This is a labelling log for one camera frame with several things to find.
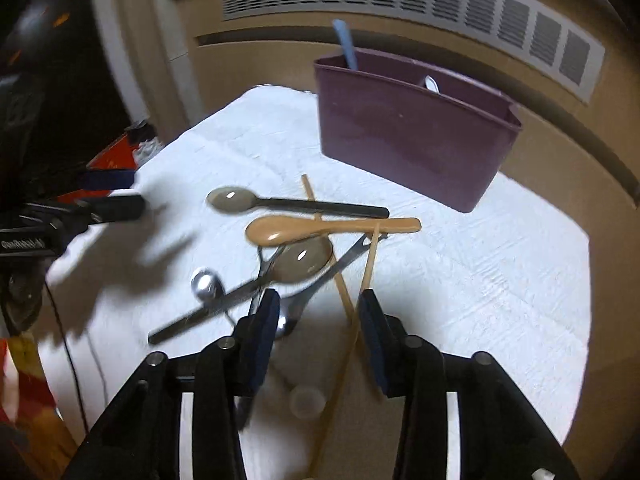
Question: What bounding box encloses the white table cloth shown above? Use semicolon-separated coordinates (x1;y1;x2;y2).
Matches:
37;85;591;480

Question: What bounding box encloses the black-handled grey spoon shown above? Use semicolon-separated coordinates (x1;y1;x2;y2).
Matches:
206;186;390;219
148;237;335;346

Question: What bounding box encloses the beige heater cabinet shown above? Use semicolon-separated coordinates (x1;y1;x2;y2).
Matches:
95;0;640;271

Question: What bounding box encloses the thin black cable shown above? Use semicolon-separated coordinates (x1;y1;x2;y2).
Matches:
45;275;108;431

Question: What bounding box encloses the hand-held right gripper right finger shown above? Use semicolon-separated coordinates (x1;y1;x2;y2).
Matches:
357;288;583;480

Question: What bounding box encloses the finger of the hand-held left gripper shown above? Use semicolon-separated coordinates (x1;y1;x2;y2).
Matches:
30;169;137;200
65;194;147;233

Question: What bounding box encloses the red orange box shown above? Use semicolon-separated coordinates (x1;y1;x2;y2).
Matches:
85;132;138;173

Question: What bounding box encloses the blue-handled utensil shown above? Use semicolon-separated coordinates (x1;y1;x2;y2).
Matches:
332;19;358;71

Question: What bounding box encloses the purple plastic utensil container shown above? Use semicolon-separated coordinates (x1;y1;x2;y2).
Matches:
314;55;523;213

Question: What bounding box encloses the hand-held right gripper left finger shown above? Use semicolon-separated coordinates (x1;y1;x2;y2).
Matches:
62;288;282;480

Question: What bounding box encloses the red yellow patterned cloth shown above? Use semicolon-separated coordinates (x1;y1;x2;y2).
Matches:
0;335;76;480

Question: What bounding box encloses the metal fork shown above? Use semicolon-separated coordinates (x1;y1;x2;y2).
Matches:
272;232;388;341

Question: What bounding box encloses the long grey vent grille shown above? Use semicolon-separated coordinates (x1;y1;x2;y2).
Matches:
220;0;606;103

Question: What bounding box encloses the wooden chopstick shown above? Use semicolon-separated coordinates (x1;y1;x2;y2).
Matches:
307;224;382;480
300;174;357;322

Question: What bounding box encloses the black bag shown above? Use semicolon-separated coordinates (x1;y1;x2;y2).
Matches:
0;0;136;201

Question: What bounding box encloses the thin metal utensil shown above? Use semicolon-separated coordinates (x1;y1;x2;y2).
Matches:
247;245;273;321

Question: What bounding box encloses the small round metal ladle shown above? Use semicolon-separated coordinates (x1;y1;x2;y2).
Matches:
191;269;238;333

